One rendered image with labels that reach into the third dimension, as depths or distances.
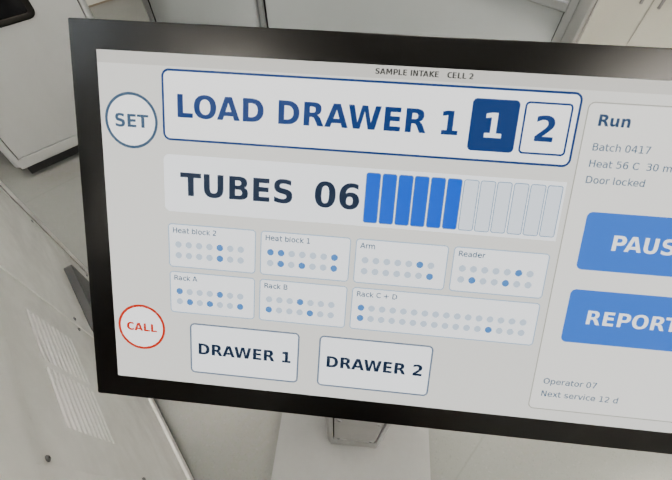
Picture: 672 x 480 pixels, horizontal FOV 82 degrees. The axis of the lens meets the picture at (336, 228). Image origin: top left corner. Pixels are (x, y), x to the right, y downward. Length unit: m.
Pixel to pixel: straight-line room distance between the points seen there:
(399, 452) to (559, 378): 0.97
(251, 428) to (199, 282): 1.06
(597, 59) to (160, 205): 0.33
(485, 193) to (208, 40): 0.23
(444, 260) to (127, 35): 0.29
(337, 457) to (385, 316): 1.00
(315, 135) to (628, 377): 0.31
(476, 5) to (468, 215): 0.76
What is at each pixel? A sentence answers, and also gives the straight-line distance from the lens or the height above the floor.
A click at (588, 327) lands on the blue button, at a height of 1.04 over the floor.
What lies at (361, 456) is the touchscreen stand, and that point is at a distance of 1.30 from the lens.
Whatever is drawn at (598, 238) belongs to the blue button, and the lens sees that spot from 0.34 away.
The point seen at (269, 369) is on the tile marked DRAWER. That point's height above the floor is 0.99.
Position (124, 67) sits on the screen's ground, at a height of 1.17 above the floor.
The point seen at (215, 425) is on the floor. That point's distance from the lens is 1.40.
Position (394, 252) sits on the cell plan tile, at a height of 1.08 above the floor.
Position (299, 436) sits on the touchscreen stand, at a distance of 1.31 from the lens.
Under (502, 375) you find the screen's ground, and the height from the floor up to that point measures 1.01.
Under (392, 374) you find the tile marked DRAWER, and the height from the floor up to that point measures 1.00.
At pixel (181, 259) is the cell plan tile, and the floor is 1.06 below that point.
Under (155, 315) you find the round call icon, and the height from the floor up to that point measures 1.02.
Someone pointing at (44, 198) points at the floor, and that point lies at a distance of 2.22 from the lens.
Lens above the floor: 1.33
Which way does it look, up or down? 53 degrees down
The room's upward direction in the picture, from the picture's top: straight up
